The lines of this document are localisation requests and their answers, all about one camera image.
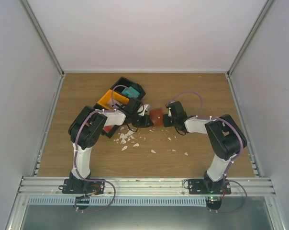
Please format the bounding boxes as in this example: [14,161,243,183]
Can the teal card stack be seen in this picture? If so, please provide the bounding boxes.
[122,87,140,98]

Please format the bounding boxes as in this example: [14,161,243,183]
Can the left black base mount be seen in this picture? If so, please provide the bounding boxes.
[58,178,104,195]

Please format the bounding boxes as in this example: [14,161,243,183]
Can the orange plastic bin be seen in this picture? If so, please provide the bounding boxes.
[97,89,130,110]

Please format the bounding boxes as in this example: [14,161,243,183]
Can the black bin with red cards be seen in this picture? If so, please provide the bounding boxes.
[93,103,120,139]

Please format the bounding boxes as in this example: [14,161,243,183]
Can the white cards in orange bin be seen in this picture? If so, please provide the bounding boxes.
[106,100,119,109]

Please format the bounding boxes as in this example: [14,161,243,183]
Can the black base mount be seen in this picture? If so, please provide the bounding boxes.
[183,179,232,195]
[58,178,104,195]

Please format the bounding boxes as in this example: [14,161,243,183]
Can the black bin with teal cards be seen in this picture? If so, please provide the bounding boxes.
[110,77,146,100]

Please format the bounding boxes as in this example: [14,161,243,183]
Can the aluminium front rail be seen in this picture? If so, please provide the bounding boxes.
[18,177,276,196]

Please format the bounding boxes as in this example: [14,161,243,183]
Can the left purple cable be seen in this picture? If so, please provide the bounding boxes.
[74,85,135,183]

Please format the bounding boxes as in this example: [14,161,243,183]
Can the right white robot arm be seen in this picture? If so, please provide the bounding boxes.
[163,115,247,194]

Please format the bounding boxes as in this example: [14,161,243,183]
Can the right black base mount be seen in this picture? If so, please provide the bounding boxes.
[183,179,232,195]

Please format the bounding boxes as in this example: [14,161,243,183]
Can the grey slotted cable duct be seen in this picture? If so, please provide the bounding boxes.
[28,196,206,207]

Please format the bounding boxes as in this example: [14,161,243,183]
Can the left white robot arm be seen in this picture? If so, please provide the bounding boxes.
[68,98,154,194]

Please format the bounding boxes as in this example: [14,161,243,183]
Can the brown leather card holder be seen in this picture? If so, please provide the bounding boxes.
[149,108,164,127]

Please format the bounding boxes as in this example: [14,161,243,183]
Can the red patterned card stack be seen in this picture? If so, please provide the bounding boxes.
[103,126,113,133]

